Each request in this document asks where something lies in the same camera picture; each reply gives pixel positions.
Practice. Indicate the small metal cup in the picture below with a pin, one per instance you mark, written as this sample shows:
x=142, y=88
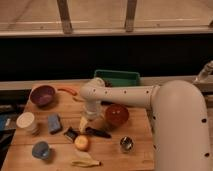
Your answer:
x=126, y=144

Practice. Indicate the red orange bowl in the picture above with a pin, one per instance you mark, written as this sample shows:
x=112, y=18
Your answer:
x=116, y=115

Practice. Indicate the green plastic bin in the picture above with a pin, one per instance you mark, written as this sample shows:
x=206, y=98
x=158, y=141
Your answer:
x=119, y=78

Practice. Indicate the yellow banana peel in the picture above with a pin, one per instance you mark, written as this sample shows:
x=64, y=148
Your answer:
x=83, y=159

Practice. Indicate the white plastic cup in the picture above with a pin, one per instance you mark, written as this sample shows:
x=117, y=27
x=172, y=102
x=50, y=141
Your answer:
x=27, y=122

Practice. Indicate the orange carrot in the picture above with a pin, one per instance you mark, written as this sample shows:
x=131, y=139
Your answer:
x=69, y=90

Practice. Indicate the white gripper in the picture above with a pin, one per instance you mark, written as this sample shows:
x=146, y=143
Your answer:
x=91, y=111

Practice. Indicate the blue sponge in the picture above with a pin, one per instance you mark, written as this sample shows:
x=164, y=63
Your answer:
x=54, y=124

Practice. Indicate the blue cup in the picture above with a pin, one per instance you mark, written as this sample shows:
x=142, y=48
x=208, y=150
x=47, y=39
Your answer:
x=41, y=150

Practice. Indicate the small wooden stick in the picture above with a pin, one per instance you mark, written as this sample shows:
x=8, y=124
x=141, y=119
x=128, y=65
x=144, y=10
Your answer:
x=78, y=99

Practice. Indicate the purple bowl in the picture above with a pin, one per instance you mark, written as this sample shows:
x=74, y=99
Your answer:
x=42, y=95

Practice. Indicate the orange fruit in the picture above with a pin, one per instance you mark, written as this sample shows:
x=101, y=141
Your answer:
x=82, y=143

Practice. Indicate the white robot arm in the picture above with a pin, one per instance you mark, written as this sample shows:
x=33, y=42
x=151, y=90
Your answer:
x=179, y=115

